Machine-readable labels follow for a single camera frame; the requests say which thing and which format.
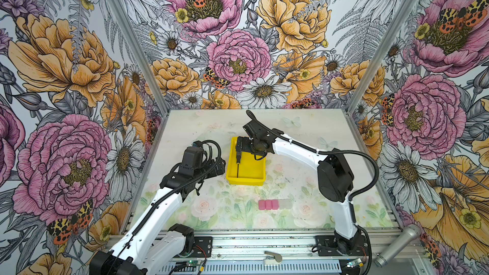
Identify green circuit board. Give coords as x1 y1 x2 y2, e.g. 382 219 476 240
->
172 260 204 272

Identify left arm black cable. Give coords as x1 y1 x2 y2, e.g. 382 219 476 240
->
104 139 223 275

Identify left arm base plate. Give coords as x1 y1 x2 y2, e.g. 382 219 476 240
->
176 236 213 258

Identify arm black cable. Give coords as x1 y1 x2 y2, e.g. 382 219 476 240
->
104 139 223 275
267 127 380 275

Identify yellow plastic bin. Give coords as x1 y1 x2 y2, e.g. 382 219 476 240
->
225 137 266 187

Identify aluminium frame post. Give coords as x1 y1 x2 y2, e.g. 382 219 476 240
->
106 0 170 118
345 0 419 114

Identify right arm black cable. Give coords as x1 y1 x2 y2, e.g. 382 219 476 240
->
267 127 380 275

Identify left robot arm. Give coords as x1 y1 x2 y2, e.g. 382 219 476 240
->
89 140 225 274

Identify left aluminium frame post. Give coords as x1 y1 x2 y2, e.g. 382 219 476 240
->
106 0 170 118

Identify pink block strip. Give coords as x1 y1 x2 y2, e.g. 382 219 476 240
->
258 199 293 211

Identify white vented cable duct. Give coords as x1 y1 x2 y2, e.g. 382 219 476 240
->
156 260 342 275

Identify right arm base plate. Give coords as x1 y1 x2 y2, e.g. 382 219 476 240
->
311 235 369 257

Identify white table clamp handle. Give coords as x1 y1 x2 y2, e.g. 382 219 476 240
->
264 251 283 266

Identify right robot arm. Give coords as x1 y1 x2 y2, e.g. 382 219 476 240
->
233 109 362 255

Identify grey microphone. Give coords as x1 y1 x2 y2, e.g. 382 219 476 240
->
374 224 421 267

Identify aluminium front rail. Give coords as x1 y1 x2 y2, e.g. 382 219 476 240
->
106 230 425 264

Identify right aluminium frame post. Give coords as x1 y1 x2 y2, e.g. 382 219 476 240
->
345 0 419 114

